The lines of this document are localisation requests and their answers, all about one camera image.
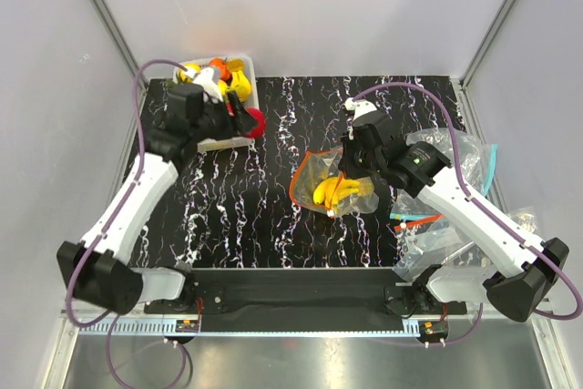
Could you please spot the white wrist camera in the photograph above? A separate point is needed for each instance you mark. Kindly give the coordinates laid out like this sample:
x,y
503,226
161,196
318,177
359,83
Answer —
x,y
357,108
208,78

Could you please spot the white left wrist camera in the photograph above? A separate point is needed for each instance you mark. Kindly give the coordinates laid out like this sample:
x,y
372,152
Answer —
x,y
208,78

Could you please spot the red apple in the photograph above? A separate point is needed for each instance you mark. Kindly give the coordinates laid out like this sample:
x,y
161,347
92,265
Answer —
x,y
260,123

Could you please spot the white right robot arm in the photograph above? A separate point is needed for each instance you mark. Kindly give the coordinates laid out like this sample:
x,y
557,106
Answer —
x,y
526,266

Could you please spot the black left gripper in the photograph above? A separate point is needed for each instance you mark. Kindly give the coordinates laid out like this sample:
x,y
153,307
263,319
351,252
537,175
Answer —
x,y
239,125

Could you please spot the yellow starfruit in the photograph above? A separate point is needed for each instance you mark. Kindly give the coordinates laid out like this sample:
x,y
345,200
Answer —
x,y
241,85

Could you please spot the orange tangerine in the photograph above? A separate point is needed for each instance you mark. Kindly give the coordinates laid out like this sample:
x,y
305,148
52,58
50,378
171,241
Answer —
x,y
221,65

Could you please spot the yellow lemon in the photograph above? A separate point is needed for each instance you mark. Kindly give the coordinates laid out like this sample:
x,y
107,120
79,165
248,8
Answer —
x,y
188,72

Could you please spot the yellow banana bunch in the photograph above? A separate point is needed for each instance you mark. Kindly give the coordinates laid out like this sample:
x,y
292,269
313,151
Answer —
x,y
330,192

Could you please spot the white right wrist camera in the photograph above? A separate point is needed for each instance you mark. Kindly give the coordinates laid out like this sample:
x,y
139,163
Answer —
x,y
357,108

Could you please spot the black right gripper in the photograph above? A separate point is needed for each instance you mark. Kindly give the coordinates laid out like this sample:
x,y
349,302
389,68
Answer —
x,y
345,164

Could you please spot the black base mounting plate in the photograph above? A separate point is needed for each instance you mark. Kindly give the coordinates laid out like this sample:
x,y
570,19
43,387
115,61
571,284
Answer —
x,y
222,291

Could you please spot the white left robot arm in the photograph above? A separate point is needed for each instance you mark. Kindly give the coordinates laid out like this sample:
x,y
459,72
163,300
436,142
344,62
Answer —
x,y
95,270

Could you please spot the clear bag red zipper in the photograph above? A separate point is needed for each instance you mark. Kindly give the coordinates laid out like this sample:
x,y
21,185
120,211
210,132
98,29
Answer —
x,y
427,242

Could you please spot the clear bag orange zipper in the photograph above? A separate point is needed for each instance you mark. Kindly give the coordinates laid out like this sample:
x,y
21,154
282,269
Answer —
x,y
316,167

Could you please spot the white plastic fruit basket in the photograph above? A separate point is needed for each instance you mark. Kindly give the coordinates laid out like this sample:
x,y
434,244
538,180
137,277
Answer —
x,y
234,63

